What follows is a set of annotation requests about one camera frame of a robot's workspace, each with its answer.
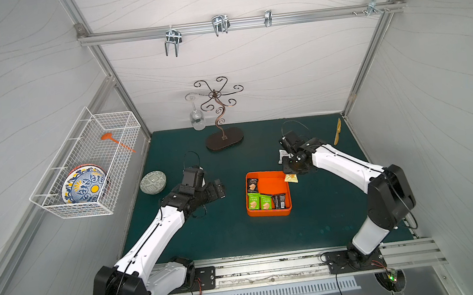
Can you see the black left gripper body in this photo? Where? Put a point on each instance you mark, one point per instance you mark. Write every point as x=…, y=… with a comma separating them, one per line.
x=213, y=189

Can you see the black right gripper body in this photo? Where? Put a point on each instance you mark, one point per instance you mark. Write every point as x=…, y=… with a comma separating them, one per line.
x=292, y=163

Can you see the pale yellow cookie packet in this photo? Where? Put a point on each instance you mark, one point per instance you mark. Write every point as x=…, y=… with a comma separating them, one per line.
x=291, y=178

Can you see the black chocolate bar packet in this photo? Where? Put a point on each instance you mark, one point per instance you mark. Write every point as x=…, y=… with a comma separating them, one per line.
x=279, y=201

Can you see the white cookie packet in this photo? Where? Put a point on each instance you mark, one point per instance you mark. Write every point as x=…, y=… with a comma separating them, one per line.
x=282, y=154

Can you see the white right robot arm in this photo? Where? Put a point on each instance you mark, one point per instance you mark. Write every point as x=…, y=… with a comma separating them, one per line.
x=389, y=196

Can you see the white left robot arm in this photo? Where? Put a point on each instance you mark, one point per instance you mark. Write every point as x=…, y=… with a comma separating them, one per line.
x=133, y=273

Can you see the orange plastic storage box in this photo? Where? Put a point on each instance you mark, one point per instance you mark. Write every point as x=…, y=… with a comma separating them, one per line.
x=270, y=183

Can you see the wooden knife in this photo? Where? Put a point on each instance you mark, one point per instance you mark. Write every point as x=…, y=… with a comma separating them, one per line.
x=338, y=131

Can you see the green patterned ceramic bowl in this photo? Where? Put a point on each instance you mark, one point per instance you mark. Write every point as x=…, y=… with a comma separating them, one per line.
x=153, y=183

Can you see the black cookie packet left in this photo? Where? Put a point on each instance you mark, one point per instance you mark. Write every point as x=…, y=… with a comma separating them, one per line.
x=252, y=185

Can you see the green cookie packet left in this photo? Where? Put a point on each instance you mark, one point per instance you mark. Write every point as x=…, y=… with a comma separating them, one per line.
x=254, y=201

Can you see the green cookie packet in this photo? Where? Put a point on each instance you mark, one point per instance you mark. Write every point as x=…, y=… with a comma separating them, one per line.
x=254, y=201
x=266, y=202

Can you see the green cookie packet right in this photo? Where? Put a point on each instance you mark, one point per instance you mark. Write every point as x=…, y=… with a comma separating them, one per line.
x=266, y=202

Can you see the brown metal glass stand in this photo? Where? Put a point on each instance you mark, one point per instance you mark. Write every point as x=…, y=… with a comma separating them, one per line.
x=218, y=102

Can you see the orange plastic spoon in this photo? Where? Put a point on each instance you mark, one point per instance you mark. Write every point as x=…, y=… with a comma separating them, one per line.
x=109, y=136

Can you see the blue yellow painted plate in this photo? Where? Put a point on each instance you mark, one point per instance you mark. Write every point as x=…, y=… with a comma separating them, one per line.
x=83, y=185

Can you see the metal single hook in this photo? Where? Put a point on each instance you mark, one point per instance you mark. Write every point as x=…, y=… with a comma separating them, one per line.
x=268, y=18

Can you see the metal double hook middle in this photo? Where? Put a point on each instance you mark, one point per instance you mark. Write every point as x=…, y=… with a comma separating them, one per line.
x=220, y=24

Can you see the metal double hook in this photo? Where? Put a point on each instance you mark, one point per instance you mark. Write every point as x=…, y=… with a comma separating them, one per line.
x=173, y=38
x=220, y=24

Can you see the metal double hook left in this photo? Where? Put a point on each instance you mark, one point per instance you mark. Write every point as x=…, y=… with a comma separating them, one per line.
x=173, y=38

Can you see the metal hook right end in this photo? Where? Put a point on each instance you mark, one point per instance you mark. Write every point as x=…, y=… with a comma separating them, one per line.
x=372, y=9

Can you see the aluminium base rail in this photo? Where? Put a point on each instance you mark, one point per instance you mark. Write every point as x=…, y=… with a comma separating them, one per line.
x=311, y=264

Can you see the white wire basket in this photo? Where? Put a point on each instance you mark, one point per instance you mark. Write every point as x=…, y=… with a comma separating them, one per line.
x=83, y=146

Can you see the aluminium top rail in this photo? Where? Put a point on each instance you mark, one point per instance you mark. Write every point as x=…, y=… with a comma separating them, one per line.
x=236, y=24

